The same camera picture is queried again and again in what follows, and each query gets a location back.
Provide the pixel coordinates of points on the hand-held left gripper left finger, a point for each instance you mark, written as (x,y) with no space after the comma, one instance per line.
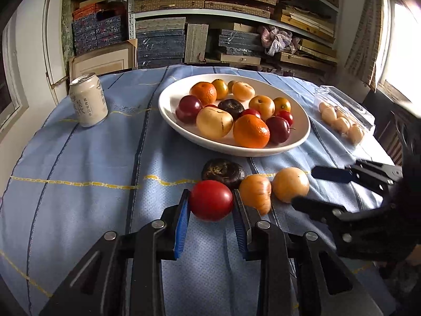
(181,223)

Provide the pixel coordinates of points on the small red plum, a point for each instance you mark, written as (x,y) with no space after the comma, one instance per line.
(250,112)
(210,106)
(285,116)

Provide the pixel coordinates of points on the pale wooden frame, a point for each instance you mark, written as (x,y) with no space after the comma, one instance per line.
(102,62)

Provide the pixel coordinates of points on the grey upright box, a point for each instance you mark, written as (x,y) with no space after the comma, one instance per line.
(196,42)

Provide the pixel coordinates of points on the white-framed window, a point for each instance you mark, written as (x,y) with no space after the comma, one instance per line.
(10,98)

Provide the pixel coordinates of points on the dark red plum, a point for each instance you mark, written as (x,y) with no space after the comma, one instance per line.
(188,109)
(278,130)

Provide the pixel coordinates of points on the spotted orange persimmon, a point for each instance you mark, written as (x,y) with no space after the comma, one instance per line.
(262,107)

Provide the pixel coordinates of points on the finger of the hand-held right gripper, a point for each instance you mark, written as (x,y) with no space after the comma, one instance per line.
(332,173)
(315,207)

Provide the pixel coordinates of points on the person's right forearm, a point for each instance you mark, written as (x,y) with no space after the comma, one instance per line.
(411,255)

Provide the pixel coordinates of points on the blue tablecloth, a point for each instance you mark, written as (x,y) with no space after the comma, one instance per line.
(82,187)

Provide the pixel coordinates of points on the dark wooden chair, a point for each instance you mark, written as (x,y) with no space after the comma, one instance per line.
(394,144)

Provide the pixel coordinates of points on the red apple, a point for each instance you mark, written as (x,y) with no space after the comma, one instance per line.
(211,200)

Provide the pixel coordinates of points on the stack of dark blue boxes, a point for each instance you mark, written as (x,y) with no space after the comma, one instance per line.
(161,46)

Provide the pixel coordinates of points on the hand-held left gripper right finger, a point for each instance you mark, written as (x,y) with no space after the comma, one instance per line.
(240,223)

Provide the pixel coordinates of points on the large orange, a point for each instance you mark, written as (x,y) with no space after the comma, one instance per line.
(251,131)

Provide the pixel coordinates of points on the dark mangosteen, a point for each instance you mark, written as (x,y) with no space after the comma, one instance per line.
(231,108)
(223,171)

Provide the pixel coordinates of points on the green marbled panel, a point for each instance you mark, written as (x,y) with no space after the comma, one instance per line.
(67,29)

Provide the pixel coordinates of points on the white plate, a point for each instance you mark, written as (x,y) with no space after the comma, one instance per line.
(177,131)

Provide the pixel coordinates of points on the stack of blue floral boxes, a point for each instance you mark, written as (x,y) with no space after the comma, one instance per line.
(98,33)

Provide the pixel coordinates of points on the pink cloth bundle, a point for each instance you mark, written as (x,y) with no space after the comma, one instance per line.
(278,39)

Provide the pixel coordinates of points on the white metal shelf rack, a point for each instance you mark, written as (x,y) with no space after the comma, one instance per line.
(171,12)

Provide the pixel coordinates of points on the white drink can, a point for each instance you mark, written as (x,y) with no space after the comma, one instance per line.
(87,105)

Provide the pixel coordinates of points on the yellow-green tangerine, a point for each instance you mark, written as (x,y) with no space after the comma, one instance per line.
(219,88)

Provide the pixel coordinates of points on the group of pale peaches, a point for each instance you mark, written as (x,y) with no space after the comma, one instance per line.
(342,125)

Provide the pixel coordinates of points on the bright window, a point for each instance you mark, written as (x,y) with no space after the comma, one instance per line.
(404,39)

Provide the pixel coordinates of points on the pale orange persimmon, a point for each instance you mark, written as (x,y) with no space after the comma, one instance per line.
(243,91)
(256,192)

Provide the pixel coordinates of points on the orange mandarin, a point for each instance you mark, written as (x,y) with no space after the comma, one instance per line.
(204,92)

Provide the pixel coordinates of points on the tan round pear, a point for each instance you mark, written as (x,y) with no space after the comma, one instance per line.
(291,184)

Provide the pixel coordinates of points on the clear plastic box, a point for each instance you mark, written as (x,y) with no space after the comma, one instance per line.
(348,100)

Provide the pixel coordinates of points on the orange-yellow tangerine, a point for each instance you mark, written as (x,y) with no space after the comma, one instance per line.
(282,105)

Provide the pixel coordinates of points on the long white slat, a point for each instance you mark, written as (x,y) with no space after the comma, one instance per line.
(46,39)

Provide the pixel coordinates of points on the small yellow-orange tangerine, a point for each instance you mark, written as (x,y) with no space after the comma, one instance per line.
(231,85)

